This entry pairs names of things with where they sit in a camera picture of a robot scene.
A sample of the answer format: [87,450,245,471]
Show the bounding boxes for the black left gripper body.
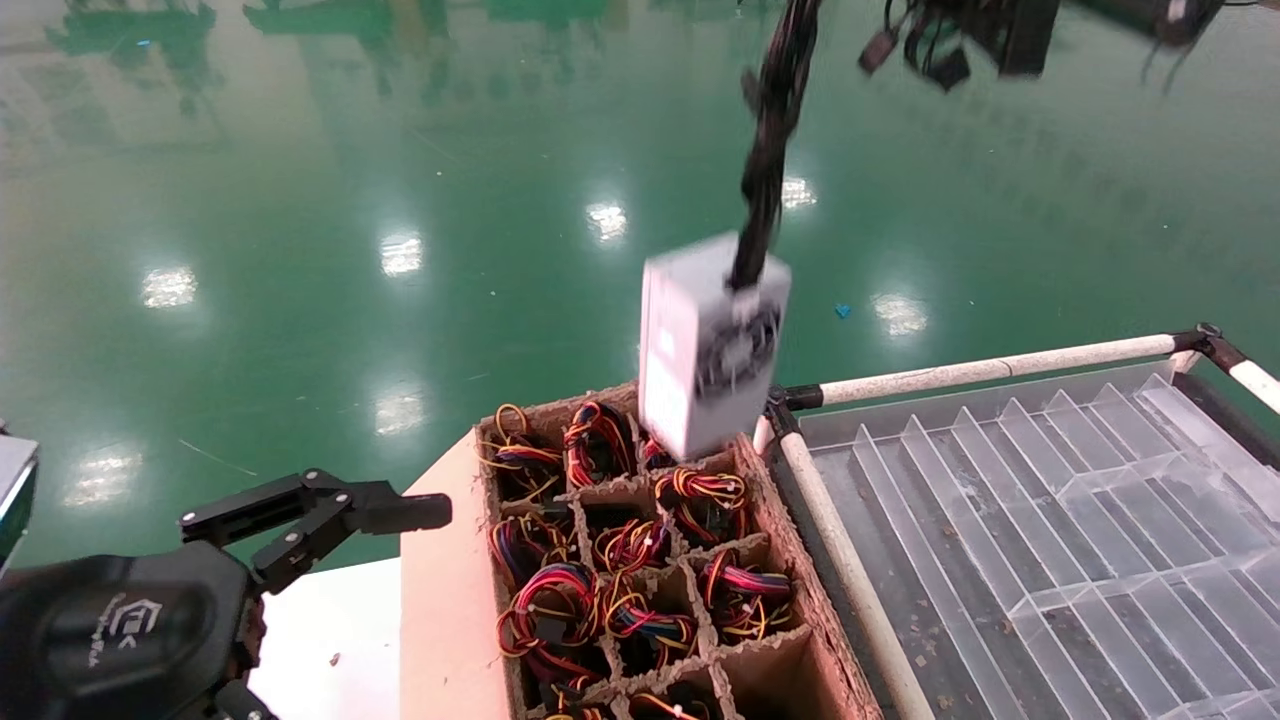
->
[0,540,265,720]

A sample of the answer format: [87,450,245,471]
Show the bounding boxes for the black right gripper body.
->
[975,0,1061,79]

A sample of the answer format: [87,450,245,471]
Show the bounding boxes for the grey power supply black cables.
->
[638,0,976,463]

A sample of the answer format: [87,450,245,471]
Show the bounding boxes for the pale cardboard sheet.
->
[400,430,521,720]

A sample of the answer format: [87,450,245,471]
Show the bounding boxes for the black pipe connector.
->
[1172,322,1251,379]
[765,385,826,441]

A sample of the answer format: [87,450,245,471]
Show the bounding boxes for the brown pulp compartment tray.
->
[475,380,886,720]

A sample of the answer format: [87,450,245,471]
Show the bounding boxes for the clear plastic divider tray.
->
[800,360,1280,720]

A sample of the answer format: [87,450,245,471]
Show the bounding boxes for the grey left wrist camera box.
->
[0,432,39,576]

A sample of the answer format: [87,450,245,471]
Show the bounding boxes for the white frame pipe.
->
[755,415,936,720]
[820,335,1181,409]
[1230,358,1280,416]

